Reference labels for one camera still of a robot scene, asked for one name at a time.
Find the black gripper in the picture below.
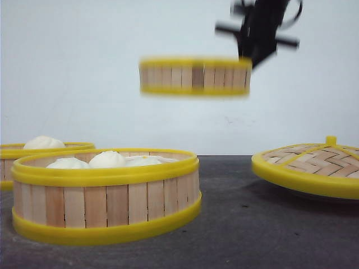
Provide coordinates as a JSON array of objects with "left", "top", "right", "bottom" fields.
[{"left": 215, "top": 0, "right": 300, "bottom": 68}]

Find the bamboo steamer basket dark slat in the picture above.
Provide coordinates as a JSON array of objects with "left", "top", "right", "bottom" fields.
[{"left": 139, "top": 57, "right": 252, "bottom": 96}]

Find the woven bamboo steamer lid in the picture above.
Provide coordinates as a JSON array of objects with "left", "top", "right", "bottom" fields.
[{"left": 251, "top": 136, "right": 358, "bottom": 200}]

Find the white plate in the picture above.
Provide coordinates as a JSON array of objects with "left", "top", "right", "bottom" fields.
[{"left": 289, "top": 190, "right": 358, "bottom": 204}]

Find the white steamed bun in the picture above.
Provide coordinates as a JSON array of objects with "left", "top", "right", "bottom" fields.
[
  {"left": 89, "top": 151, "right": 126, "bottom": 168},
  {"left": 46, "top": 157, "right": 90, "bottom": 169},
  {"left": 23, "top": 135, "right": 65, "bottom": 150}
]

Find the bamboo steamer basket front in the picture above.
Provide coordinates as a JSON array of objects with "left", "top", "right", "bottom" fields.
[{"left": 12, "top": 149, "right": 202, "bottom": 245}]

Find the black cable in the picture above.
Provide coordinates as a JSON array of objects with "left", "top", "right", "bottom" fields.
[{"left": 279, "top": 0, "right": 303, "bottom": 26}]

